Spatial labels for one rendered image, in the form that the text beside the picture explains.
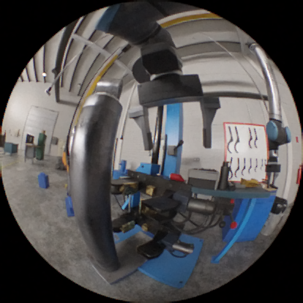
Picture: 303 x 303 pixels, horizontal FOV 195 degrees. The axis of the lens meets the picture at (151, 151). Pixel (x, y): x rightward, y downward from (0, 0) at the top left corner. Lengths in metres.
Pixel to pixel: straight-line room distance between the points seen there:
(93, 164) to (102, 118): 0.18
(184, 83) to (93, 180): 0.39
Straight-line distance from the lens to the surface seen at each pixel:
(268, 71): 0.67
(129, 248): 1.27
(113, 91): 0.49
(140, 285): 1.25
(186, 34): 5.98
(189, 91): 0.18
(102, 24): 0.23
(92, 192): 0.38
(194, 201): 0.62
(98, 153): 0.35
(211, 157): 2.49
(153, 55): 0.16
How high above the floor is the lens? 1.23
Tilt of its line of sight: 5 degrees up
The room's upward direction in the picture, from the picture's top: 7 degrees clockwise
